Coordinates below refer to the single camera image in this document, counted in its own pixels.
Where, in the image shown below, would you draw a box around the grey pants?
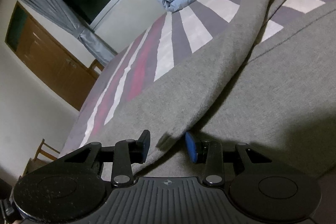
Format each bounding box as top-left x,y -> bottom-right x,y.
60,0 -> 336,180

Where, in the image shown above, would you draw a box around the brown wooden door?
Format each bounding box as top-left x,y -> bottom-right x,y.
5,3 -> 97,110

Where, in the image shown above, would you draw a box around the wooden chair by curtain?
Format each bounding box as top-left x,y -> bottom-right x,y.
87,59 -> 105,79

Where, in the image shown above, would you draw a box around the striped bed sheet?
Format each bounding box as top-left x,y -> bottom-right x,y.
61,0 -> 334,155

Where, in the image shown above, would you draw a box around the left grey curtain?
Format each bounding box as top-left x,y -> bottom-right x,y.
21,0 -> 116,65

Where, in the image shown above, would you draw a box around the wooden chair by wall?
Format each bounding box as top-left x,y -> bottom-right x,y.
22,139 -> 60,176

